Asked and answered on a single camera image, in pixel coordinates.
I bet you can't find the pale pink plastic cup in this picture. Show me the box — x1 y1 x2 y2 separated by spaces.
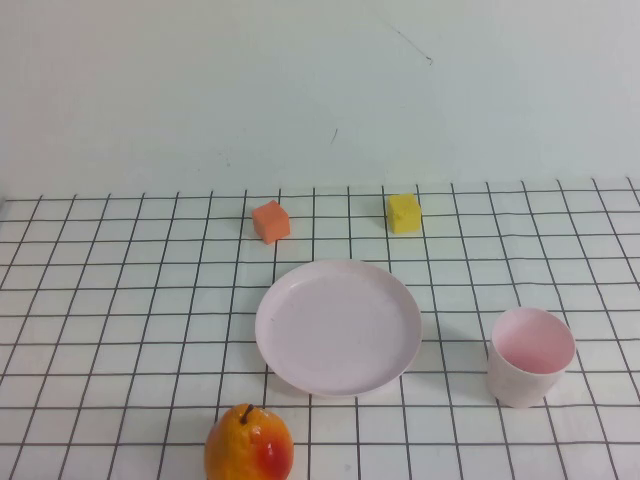
486 306 577 410

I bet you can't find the pale pink round plate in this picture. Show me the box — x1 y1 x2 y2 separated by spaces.
254 258 423 400

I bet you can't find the orange foam cube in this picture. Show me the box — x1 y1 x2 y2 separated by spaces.
251 199 292 245

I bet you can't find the yellow foam cube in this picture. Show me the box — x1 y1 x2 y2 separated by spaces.
386 192 423 235

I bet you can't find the white black grid tablecloth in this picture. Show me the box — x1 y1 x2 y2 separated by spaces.
0 177 640 480

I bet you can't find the orange red toy pear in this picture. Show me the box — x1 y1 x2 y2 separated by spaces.
203 402 295 480

